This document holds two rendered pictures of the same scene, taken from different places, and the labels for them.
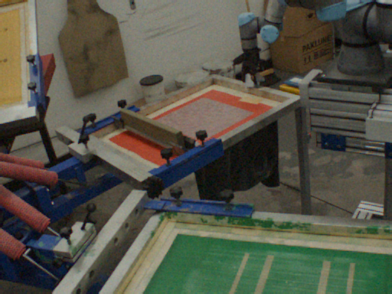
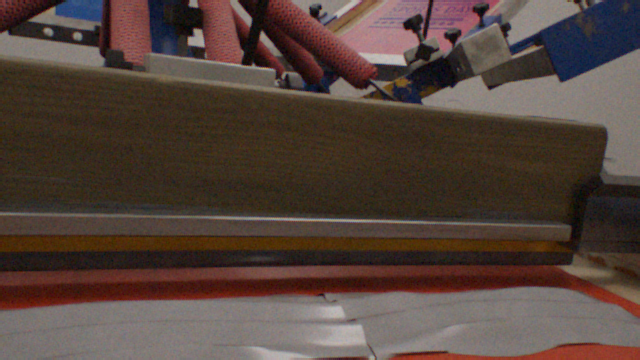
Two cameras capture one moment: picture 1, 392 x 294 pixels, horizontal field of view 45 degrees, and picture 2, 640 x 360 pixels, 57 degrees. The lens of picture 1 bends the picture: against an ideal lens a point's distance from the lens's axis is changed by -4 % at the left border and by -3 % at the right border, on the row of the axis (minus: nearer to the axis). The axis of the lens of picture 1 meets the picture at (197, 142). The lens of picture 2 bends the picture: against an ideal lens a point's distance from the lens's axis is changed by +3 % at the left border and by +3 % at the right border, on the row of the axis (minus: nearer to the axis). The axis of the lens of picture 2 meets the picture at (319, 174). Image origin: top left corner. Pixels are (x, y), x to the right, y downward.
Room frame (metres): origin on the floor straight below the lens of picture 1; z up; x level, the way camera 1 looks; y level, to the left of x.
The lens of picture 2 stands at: (1.85, -0.14, 1.06)
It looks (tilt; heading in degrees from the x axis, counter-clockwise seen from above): 8 degrees down; 102
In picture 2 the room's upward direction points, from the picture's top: 7 degrees clockwise
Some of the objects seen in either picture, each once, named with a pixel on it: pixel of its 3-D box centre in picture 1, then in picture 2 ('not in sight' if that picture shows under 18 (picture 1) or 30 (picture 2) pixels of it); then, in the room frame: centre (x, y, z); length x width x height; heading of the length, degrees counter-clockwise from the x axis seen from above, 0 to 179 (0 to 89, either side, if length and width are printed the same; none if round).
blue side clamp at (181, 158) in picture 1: (187, 161); not in sight; (1.53, 0.04, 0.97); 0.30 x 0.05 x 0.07; 125
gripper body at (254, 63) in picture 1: (253, 60); not in sight; (2.08, -0.31, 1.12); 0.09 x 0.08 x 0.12; 35
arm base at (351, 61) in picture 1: (360, 52); not in sight; (1.43, -0.57, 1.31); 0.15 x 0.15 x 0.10
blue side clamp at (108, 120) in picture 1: (110, 125); not in sight; (1.98, 0.36, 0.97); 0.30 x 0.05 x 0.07; 125
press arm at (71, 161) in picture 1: (73, 167); not in sight; (1.57, 0.47, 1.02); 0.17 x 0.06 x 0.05; 125
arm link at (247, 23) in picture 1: (247, 25); not in sight; (2.09, -0.31, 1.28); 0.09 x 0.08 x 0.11; 77
